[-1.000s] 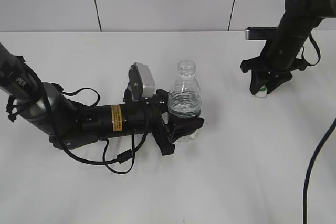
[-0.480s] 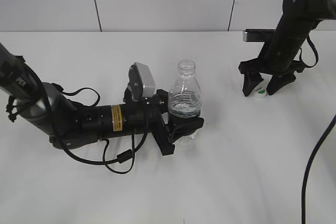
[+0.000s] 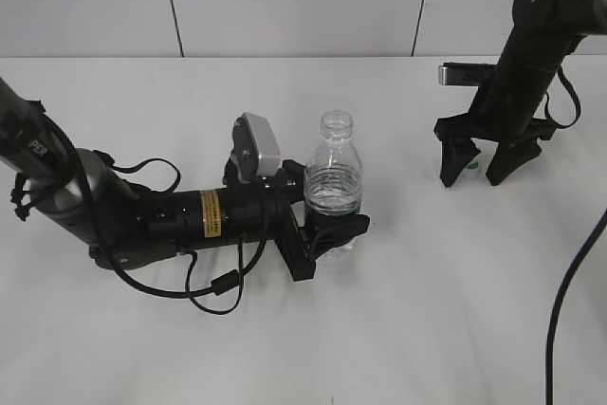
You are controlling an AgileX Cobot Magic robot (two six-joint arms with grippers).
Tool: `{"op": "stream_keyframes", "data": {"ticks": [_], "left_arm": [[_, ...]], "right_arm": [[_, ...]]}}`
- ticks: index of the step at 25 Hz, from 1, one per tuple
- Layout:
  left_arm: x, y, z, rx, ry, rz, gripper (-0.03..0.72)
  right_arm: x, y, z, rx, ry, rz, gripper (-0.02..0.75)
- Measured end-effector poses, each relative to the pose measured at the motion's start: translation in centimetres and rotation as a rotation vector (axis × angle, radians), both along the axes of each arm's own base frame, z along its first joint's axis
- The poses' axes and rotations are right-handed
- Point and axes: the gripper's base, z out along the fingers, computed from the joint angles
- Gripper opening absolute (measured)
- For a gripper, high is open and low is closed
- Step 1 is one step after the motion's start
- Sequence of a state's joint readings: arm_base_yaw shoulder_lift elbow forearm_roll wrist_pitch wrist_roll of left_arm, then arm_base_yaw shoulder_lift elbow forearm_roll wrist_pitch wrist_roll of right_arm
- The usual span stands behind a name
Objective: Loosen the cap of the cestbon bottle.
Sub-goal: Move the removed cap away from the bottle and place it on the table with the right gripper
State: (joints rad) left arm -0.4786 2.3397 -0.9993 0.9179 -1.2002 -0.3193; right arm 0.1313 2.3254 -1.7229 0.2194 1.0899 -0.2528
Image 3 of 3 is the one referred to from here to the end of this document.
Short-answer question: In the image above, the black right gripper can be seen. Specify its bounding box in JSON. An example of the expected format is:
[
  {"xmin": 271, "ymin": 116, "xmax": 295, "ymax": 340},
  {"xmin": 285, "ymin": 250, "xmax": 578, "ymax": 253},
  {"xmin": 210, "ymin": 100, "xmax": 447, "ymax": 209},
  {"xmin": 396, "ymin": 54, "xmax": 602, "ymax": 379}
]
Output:
[{"xmin": 433, "ymin": 53, "xmax": 556, "ymax": 188}]

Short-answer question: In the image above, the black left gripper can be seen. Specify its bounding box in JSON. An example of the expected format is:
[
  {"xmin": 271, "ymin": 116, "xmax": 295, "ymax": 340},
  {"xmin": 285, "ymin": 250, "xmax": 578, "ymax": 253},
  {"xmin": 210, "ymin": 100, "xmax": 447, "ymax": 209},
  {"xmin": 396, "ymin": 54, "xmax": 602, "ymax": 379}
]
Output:
[{"xmin": 203, "ymin": 159, "xmax": 370, "ymax": 281}]

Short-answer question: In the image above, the white green bottle cap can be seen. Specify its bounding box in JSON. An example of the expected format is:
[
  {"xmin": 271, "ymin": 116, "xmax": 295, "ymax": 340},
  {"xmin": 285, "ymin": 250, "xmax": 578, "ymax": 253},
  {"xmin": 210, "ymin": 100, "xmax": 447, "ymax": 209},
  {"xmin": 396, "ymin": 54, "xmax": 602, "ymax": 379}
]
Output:
[{"xmin": 462, "ymin": 151, "xmax": 484, "ymax": 178}]

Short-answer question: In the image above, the clear Cestbon water bottle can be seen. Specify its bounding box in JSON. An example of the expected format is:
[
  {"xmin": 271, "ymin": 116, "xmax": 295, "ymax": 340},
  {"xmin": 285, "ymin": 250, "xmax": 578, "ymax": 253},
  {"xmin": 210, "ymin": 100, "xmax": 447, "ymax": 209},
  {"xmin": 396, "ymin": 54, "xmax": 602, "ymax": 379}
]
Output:
[{"xmin": 303, "ymin": 109, "xmax": 365, "ymax": 265}]

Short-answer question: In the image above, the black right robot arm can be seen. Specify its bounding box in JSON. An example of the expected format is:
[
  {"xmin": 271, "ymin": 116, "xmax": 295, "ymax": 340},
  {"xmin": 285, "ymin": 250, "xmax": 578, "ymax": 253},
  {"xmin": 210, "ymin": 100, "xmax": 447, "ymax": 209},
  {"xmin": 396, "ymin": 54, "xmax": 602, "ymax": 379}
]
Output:
[{"xmin": 433, "ymin": 0, "xmax": 606, "ymax": 188}]

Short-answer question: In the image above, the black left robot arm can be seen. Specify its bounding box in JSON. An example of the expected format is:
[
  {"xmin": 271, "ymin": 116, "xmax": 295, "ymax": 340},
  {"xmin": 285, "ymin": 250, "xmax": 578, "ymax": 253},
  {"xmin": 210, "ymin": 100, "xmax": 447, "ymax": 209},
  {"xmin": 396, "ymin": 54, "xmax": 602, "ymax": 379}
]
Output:
[{"xmin": 1, "ymin": 85, "xmax": 370, "ymax": 281}]

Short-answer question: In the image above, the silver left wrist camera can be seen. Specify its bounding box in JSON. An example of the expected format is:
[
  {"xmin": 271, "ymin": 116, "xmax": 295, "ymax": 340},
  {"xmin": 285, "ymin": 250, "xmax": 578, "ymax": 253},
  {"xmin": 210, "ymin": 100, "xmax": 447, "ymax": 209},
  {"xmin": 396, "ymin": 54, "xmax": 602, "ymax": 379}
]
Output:
[{"xmin": 230, "ymin": 112, "xmax": 281, "ymax": 183}]

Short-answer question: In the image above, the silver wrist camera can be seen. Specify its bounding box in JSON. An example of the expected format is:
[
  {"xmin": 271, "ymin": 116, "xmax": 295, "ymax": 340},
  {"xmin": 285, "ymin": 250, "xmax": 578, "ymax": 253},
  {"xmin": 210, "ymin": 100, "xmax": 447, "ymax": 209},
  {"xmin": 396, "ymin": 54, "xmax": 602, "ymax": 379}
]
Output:
[
  {"xmin": 438, "ymin": 62, "xmax": 496, "ymax": 87},
  {"xmin": 230, "ymin": 112, "xmax": 281, "ymax": 183}
]

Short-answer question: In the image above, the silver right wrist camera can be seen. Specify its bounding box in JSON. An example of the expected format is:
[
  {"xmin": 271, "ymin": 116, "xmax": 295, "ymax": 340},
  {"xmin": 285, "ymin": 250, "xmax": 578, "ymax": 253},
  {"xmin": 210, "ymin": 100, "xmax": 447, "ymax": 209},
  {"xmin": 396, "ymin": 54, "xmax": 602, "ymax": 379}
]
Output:
[{"xmin": 438, "ymin": 62, "xmax": 496, "ymax": 87}]

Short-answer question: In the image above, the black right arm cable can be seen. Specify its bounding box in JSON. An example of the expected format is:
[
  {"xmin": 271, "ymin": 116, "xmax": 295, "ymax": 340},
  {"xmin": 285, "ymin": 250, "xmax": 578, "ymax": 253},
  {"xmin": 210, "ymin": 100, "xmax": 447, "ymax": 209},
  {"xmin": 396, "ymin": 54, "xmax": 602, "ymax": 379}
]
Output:
[{"xmin": 543, "ymin": 63, "xmax": 583, "ymax": 130}]

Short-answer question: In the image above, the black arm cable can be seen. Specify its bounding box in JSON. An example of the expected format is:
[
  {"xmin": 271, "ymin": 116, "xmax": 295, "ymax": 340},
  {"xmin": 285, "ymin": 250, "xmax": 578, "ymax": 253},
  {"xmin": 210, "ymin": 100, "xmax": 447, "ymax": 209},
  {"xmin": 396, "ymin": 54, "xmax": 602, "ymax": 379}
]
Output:
[
  {"xmin": 543, "ymin": 63, "xmax": 583, "ymax": 130},
  {"xmin": 11, "ymin": 101, "xmax": 271, "ymax": 315}
]

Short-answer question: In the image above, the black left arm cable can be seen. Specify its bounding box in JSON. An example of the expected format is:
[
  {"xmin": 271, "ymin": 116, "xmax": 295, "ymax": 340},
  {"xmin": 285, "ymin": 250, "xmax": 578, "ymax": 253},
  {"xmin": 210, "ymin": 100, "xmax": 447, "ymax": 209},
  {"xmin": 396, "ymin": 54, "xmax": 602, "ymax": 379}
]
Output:
[{"xmin": 11, "ymin": 101, "xmax": 271, "ymax": 315}]

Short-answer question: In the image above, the dark blue cable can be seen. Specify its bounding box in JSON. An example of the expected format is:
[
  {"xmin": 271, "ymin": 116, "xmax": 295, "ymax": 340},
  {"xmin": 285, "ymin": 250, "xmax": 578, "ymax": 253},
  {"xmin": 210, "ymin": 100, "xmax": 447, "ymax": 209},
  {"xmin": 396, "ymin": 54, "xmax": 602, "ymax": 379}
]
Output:
[{"xmin": 543, "ymin": 208, "xmax": 607, "ymax": 405}]

